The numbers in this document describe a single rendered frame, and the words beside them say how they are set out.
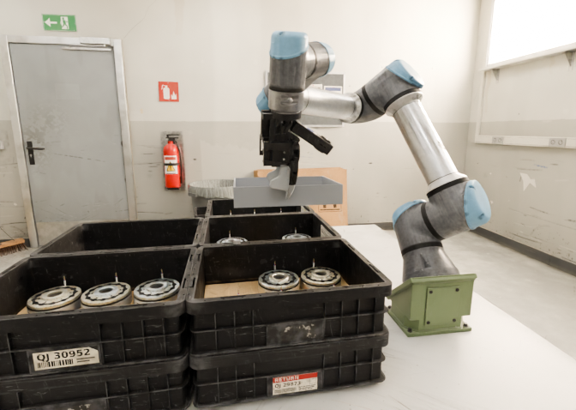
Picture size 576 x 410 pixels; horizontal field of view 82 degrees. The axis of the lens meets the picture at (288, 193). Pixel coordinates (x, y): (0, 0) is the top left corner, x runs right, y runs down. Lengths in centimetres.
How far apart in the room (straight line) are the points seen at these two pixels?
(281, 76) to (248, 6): 331
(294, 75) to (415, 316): 67
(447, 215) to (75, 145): 369
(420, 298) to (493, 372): 21
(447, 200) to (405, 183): 340
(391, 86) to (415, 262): 51
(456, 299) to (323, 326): 43
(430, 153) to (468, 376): 54
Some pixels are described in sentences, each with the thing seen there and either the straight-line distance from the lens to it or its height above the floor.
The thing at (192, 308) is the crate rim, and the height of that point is 92.
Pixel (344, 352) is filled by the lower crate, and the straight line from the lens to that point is 76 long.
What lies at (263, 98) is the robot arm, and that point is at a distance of 85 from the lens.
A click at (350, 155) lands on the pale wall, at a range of 403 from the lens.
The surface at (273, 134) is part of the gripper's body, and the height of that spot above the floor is 122.
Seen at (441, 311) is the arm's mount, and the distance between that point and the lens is 100.
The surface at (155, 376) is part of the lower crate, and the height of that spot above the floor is 79.
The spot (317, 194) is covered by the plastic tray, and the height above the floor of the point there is 107.
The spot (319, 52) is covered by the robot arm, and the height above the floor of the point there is 139.
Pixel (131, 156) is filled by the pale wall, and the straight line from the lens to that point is 393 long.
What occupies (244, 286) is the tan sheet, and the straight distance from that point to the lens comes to 90.
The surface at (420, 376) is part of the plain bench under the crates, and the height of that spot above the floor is 70.
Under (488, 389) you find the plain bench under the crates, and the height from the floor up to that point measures 70.
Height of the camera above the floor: 123
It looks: 11 degrees down
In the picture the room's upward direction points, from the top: straight up
